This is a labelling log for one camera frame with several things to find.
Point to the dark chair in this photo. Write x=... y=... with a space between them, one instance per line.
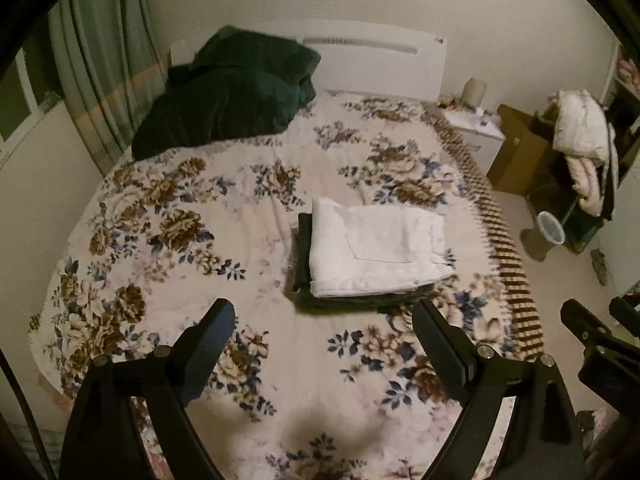
x=575 y=225

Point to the pink mattress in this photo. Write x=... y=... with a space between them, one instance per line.
x=54 y=390

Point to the white mesh wastebasket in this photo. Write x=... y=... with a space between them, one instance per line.
x=551 y=228

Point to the white nightstand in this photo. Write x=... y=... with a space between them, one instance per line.
x=480 y=135

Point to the grey-green folded pants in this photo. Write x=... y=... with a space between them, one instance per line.
x=360 y=302

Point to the checkered bed sheet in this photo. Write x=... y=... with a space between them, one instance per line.
x=505 y=260

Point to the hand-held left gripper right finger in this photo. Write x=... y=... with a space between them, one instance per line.
x=440 y=345

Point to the white wardrobe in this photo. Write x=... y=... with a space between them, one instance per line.
x=622 y=240

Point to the floral blanket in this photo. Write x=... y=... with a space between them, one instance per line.
x=200 y=260

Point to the pink garment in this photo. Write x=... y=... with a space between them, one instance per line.
x=587 y=185

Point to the green striped curtain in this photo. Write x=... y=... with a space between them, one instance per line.
x=105 y=60

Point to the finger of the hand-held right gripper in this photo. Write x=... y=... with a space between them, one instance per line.
x=627 y=316
x=585 y=327

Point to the pink floral cloth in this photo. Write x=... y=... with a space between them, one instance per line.
x=629 y=71

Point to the pair of grey slippers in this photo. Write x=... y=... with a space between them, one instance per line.
x=600 y=266

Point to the cardboard box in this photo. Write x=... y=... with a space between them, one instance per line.
x=520 y=155

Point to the dark green pillows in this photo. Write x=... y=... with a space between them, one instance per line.
x=210 y=110

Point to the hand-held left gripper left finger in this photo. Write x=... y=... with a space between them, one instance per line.
x=210 y=350

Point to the white framed window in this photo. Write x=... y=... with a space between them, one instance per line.
x=20 y=105

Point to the white table lamp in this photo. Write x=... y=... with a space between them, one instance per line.
x=473 y=92

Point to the white bed headboard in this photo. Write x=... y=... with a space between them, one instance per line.
x=370 y=67

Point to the black garment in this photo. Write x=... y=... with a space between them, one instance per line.
x=612 y=170

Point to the white pants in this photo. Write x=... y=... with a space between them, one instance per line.
x=380 y=245

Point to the dark green pillow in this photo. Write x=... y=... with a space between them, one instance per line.
x=255 y=55

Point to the white padded jacket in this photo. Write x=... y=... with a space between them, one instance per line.
x=580 y=122

